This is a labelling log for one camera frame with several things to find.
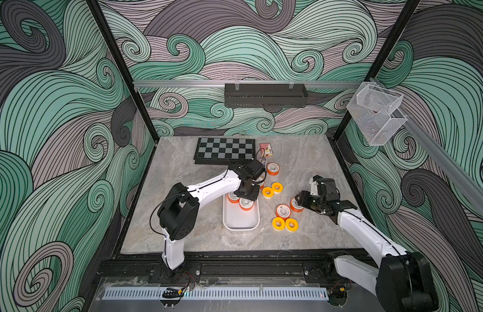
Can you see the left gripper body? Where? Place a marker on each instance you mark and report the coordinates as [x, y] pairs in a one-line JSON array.
[[251, 193]]

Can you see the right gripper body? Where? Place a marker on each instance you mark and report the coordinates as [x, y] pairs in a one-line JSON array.
[[308, 201]]

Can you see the orange tape roll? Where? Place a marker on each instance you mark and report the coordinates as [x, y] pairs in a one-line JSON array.
[[295, 207], [246, 204], [234, 199], [273, 169], [261, 181], [283, 212]]

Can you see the orange tape roll top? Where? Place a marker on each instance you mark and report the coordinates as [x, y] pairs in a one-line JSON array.
[[273, 169]]

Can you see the white storage box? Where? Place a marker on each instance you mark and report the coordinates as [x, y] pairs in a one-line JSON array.
[[235, 218]]

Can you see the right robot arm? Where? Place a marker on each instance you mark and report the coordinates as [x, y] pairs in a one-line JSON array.
[[400, 280]]

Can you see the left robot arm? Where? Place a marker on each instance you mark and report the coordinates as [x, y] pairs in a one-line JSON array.
[[178, 212]]

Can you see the red card box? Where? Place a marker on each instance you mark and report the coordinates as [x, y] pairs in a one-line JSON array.
[[267, 150]]

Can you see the yellow tape roll upper left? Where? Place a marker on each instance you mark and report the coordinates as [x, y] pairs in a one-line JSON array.
[[267, 192]]

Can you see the yellow tape roll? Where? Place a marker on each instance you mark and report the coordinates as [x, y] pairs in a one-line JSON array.
[[267, 192], [291, 225], [278, 224], [277, 187]]

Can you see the yellow tape roll upper right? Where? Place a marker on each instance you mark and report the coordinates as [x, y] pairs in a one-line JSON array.
[[277, 187]]

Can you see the yellow tape roll lower right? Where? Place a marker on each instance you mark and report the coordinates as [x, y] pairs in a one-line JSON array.
[[291, 225]]

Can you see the yellow tape roll lower left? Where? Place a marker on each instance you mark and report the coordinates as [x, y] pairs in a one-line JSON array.
[[278, 224]]

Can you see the black chessboard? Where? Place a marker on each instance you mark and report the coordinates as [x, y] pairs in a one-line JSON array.
[[224, 151]]

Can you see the clear acrylic bin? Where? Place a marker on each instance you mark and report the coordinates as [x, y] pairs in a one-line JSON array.
[[376, 112]]

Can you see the white perforated strip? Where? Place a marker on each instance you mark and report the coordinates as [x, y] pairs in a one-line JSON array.
[[220, 293]]

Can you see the black wall shelf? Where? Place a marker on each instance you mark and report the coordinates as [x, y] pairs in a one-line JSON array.
[[265, 95]]

